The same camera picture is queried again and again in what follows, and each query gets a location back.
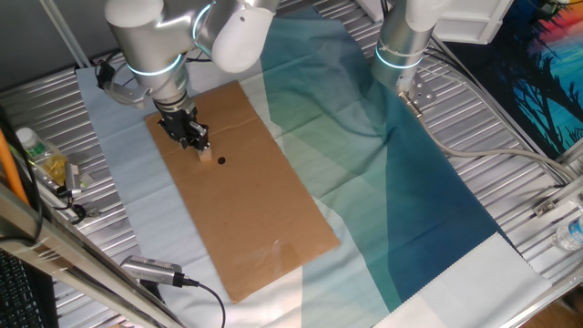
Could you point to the metal camera clamp mount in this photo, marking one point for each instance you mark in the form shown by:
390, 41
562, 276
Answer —
77, 212

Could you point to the colourful sunset picture mat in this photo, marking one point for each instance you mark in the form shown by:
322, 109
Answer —
546, 68

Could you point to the brown cardboard sheet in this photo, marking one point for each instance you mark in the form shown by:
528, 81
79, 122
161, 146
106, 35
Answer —
246, 214

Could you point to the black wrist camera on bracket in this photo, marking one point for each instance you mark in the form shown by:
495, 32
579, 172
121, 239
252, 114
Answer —
105, 73

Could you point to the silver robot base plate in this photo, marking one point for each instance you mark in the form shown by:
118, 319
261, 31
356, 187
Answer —
423, 91

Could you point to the orange rod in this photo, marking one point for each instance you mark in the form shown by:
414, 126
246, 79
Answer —
9, 168

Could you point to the aluminium frame rail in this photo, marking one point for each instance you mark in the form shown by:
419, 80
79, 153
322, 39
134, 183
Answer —
546, 303
569, 191
68, 269

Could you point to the silver corner bracket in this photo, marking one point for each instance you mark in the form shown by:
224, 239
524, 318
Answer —
545, 208

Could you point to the white plastic drawer box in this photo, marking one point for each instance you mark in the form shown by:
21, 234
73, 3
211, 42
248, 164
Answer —
473, 23

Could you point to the silver ribbed side camera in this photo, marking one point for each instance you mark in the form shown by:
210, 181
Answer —
72, 175

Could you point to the clear bottle with yellow liquid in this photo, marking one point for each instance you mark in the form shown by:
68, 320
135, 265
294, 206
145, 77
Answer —
43, 157

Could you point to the black keyboard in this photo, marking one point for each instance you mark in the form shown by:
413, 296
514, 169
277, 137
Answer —
18, 291

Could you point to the clear tape patch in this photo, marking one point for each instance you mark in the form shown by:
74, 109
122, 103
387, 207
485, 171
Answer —
282, 253

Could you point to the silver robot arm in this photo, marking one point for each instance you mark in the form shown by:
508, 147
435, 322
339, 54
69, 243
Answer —
146, 41

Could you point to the clear water bottle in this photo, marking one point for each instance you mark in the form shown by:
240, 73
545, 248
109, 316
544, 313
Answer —
569, 234

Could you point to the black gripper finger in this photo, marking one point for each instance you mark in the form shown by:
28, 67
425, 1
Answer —
188, 141
202, 136

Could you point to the silver exterior camera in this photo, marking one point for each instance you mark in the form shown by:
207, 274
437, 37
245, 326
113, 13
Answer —
150, 269

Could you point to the grey metal pole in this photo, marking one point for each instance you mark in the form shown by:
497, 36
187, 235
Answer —
64, 32

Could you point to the blue green patchwork tablecloth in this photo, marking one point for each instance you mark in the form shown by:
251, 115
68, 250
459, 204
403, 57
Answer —
387, 205

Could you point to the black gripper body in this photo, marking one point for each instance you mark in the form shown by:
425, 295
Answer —
177, 120

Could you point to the small wooden cube block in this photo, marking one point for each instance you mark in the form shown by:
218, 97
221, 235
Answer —
206, 156

